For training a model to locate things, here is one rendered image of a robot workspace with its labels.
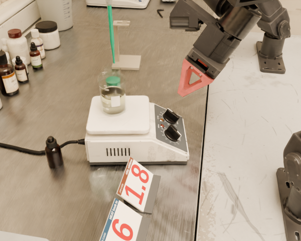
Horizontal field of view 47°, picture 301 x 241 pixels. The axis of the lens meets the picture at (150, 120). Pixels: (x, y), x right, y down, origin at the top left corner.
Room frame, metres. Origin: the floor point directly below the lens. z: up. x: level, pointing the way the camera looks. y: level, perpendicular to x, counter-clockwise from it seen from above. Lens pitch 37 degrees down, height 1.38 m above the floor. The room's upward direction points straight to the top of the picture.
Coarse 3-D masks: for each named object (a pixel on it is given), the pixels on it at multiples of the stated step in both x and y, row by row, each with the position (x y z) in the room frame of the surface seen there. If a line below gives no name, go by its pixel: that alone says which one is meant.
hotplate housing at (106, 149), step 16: (96, 144) 0.49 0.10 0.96; (112, 144) 0.49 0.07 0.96; (128, 144) 0.49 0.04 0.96; (144, 144) 0.49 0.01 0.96; (160, 144) 0.49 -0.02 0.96; (96, 160) 0.49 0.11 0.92; (112, 160) 0.49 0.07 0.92; (128, 160) 0.49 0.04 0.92; (144, 160) 0.49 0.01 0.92; (160, 160) 0.49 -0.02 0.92; (176, 160) 0.49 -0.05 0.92
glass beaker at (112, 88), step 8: (104, 72) 0.59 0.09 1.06; (112, 72) 0.59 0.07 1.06; (104, 80) 0.58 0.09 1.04; (112, 80) 0.58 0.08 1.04; (120, 80) 0.58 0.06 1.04; (104, 88) 0.54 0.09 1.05; (112, 88) 0.54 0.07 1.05; (120, 88) 0.54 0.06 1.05; (104, 96) 0.54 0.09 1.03; (112, 96) 0.54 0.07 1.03; (120, 96) 0.54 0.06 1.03; (104, 104) 0.54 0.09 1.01; (112, 104) 0.54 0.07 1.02; (120, 104) 0.54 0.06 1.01; (104, 112) 0.54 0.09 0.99; (112, 112) 0.54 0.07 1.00; (120, 112) 0.54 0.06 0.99
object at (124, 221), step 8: (120, 208) 0.36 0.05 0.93; (128, 208) 0.37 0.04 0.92; (120, 216) 0.35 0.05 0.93; (128, 216) 0.35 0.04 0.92; (136, 216) 0.36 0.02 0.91; (112, 224) 0.33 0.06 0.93; (120, 224) 0.33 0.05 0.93; (128, 224) 0.34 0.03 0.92; (136, 224) 0.35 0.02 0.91; (112, 232) 0.31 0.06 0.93; (120, 232) 0.32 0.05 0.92; (128, 232) 0.33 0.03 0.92; (112, 240) 0.30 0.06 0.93; (120, 240) 0.31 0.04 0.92; (128, 240) 0.31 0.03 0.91
